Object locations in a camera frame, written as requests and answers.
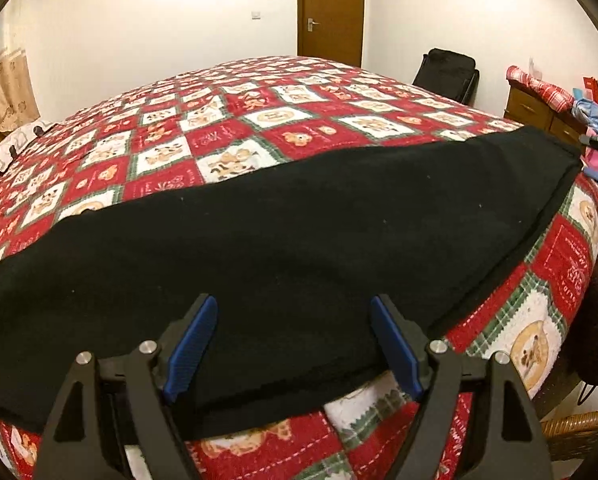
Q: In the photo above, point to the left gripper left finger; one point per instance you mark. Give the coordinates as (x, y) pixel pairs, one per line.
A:
(82, 438)

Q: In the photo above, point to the brown wooden door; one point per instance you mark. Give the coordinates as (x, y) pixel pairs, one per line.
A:
(331, 29)

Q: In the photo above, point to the black suitcase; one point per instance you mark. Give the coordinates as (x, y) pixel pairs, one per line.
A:
(449, 74)

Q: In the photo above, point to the red christmas patchwork bedspread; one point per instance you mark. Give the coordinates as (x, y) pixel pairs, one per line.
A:
(215, 124)

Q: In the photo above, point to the blue cloth on dresser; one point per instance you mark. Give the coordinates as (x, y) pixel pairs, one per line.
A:
(585, 110)

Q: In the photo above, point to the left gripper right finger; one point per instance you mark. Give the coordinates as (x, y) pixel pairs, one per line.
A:
(503, 437)

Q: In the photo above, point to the black pants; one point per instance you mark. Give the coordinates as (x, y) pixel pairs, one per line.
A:
(294, 255)

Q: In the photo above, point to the white patterned pillow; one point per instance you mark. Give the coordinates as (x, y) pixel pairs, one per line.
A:
(17, 141)

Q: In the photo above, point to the red plaid cloth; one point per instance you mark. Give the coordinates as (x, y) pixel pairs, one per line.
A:
(553, 96)

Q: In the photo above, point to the wooden dresser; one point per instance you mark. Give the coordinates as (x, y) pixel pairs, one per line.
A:
(526, 107)

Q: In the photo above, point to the beige window curtain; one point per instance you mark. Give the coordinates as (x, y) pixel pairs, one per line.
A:
(17, 103)

